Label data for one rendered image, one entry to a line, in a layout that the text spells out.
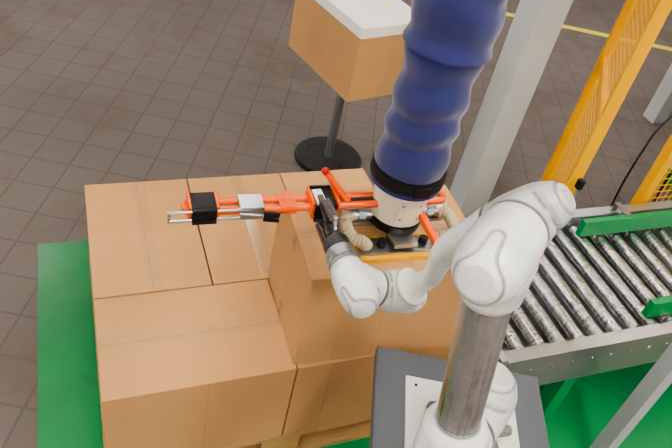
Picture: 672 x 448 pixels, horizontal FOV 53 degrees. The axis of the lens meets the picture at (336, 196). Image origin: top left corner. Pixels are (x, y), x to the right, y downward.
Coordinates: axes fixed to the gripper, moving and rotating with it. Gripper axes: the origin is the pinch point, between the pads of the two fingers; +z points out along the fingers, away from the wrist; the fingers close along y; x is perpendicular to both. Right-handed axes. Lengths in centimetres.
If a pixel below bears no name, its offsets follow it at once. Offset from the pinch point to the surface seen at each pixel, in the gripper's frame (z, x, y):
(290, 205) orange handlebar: -2.0, -9.2, -1.5
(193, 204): 0.3, -36.5, -2.4
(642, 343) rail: -36, 127, 51
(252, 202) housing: 0.3, -19.8, -1.6
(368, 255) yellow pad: -13.4, 13.8, 10.5
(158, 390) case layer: -20, -47, 53
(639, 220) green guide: 21, 167, 45
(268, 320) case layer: 0, -8, 53
